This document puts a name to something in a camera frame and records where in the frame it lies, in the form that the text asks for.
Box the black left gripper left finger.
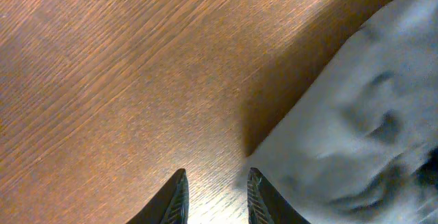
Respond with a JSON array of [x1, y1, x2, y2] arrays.
[[127, 169, 190, 224]]

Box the grey cotton shorts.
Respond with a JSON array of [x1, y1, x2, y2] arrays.
[[242, 0, 437, 223]]

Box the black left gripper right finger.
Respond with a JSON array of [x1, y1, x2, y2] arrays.
[[247, 167, 310, 224]]

